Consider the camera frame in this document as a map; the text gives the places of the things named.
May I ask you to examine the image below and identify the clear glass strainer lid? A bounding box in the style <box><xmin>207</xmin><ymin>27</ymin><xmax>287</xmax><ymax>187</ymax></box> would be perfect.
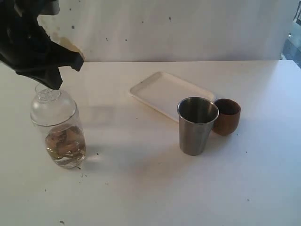
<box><xmin>30</xmin><ymin>84</ymin><xmax>77</xmax><ymax>127</ymax></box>

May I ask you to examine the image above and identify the clear glass with tea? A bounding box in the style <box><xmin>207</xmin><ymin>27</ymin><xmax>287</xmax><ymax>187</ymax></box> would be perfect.
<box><xmin>33</xmin><ymin>110</ymin><xmax>86</xmax><ymax>169</ymax></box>

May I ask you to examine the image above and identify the brown wooden cup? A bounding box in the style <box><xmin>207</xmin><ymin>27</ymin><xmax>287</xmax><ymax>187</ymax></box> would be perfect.
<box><xmin>212</xmin><ymin>98</ymin><xmax>241</xmax><ymax>136</ymax></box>

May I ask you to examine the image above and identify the white rectangular tray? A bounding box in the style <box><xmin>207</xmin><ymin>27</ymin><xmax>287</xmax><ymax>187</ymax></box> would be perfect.
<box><xmin>129</xmin><ymin>72</ymin><xmax>216</xmax><ymax>122</ymax></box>

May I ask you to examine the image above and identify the stainless steel cup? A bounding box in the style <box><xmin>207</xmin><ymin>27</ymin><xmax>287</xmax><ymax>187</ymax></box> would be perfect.
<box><xmin>177</xmin><ymin>97</ymin><xmax>219</xmax><ymax>156</ymax></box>

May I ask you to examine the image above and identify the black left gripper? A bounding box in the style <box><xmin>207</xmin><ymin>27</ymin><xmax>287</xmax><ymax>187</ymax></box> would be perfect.
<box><xmin>0</xmin><ymin>0</ymin><xmax>84</xmax><ymax>90</ymax></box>

